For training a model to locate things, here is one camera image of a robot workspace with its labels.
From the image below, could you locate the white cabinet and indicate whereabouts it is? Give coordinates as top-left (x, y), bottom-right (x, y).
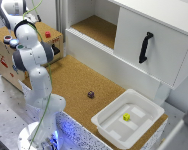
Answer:
top-left (64, 0), bottom-right (188, 108)

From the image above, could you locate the purple block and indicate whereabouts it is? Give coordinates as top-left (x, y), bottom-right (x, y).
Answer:
top-left (87, 90), bottom-right (95, 99)

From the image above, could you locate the yellow block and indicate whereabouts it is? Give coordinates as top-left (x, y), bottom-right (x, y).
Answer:
top-left (122, 113), bottom-right (132, 122)

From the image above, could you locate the white plastic box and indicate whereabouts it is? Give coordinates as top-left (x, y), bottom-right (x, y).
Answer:
top-left (90, 88), bottom-right (166, 150)

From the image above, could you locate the white sliding door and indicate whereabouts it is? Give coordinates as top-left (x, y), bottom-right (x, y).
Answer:
top-left (113, 6), bottom-right (188, 89)

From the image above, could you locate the green button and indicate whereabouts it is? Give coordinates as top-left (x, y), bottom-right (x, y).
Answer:
top-left (15, 44), bottom-right (25, 51)

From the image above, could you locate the blue button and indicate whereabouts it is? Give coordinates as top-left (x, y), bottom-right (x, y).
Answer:
top-left (9, 38), bottom-right (20, 47)

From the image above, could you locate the wooden drawer box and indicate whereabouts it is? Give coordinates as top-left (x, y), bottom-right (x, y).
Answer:
top-left (0, 21), bottom-right (65, 92)

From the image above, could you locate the red button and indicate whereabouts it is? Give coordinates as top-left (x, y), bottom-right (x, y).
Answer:
top-left (3, 34), bottom-right (14, 43)

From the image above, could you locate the green cable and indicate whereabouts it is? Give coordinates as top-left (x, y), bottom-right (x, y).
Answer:
top-left (22, 0), bottom-right (55, 150)

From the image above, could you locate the black drawer handle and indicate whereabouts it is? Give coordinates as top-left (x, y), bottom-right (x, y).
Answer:
top-left (51, 43), bottom-right (62, 56)

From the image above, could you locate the black door handle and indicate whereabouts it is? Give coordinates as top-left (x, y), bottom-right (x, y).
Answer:
top-left (138, 31), bottom-right (155, 65)

